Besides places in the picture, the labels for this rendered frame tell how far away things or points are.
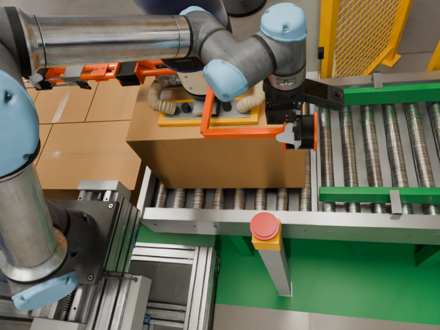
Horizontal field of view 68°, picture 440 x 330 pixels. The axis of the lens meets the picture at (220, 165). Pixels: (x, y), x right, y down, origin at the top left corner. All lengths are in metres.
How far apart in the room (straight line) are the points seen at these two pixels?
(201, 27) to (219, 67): 0.11
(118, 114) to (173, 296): 0.98
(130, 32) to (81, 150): 1.30
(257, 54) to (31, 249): 0.50
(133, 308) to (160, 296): 0.78
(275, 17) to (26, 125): 0.41
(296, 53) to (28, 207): 0.50
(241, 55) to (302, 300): 1.43
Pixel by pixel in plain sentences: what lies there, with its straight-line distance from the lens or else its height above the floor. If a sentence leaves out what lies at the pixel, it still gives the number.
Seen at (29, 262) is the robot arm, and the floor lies 1.31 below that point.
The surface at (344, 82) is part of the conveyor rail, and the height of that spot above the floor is 0.59.
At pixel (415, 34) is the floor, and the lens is 2.78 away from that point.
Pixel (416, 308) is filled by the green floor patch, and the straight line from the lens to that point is 1.88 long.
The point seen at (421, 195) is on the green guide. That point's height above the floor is 0.63.
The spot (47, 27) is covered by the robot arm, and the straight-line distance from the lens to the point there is 0.56.
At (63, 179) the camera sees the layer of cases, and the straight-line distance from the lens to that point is 1.80.
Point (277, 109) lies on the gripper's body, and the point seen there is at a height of 1.22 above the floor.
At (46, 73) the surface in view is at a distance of 1.34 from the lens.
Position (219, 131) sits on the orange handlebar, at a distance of 0.89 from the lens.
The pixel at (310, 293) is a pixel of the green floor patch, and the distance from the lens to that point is 1.82.
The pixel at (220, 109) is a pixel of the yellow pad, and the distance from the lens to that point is 1.08.
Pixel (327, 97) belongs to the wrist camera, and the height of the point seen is 1.22.
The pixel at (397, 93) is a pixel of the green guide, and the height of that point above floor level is 0.62.
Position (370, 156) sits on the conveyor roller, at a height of 0.55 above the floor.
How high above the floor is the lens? 1.80
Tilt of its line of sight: 59 degrees down
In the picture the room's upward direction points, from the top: 25 degrees counter-clockwise
